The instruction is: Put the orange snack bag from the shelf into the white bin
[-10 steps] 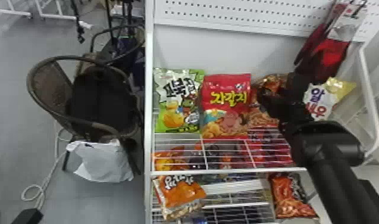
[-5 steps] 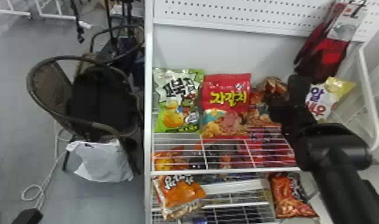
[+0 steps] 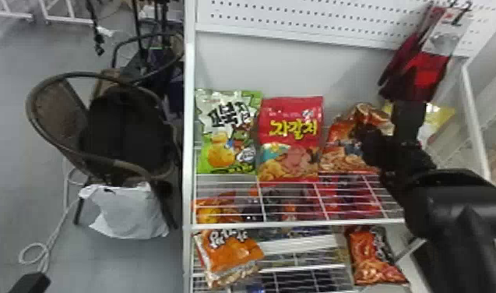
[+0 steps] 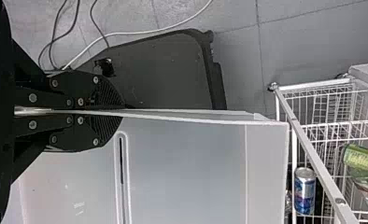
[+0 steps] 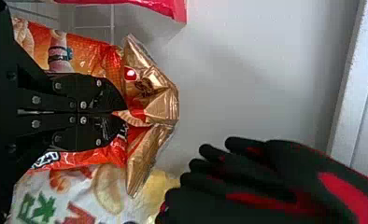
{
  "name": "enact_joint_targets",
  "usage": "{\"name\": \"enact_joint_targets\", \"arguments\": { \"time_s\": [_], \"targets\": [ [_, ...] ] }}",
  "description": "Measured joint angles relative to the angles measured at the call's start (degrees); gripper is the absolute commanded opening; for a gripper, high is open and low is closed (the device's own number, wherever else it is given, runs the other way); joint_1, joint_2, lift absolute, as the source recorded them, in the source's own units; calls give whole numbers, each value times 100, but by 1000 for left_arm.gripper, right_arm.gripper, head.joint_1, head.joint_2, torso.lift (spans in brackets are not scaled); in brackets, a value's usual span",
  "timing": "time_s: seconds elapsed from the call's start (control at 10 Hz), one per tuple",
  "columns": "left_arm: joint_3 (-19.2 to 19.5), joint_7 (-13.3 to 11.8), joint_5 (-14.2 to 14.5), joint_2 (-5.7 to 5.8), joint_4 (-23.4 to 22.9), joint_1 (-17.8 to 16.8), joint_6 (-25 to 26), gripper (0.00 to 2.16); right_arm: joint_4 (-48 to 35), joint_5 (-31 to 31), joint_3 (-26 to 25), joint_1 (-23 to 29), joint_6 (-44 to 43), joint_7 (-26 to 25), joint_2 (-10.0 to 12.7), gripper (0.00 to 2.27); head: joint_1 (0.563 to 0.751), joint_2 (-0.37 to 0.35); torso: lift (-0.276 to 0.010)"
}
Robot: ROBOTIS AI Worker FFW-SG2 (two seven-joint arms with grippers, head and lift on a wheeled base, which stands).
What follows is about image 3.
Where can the brown wicker chair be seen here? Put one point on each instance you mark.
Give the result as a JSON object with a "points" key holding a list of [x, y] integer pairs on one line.
{"points": [[121, 131]]}

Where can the black chair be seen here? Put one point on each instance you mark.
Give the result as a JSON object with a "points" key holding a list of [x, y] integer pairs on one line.
{"points": [[157, 61]]}

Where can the white bag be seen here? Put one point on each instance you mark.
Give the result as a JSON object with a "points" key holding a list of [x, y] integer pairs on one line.
{"points": [[125, 212]]}

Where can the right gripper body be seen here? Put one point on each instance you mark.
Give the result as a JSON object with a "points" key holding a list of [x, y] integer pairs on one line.
{"points": [[374, 147]]}

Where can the green snack packet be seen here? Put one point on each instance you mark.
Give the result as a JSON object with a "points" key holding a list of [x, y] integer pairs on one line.
{"points": [[225, 135]]}

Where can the red pair of gloves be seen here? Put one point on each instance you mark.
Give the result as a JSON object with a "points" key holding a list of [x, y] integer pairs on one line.
{"points": [[419, 69]]}

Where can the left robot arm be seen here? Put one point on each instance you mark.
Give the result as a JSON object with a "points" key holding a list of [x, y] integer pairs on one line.
{"points": [[29, 283]]}

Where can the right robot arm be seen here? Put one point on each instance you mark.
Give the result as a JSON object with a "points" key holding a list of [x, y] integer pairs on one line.
{"points": [[456, 217]]}

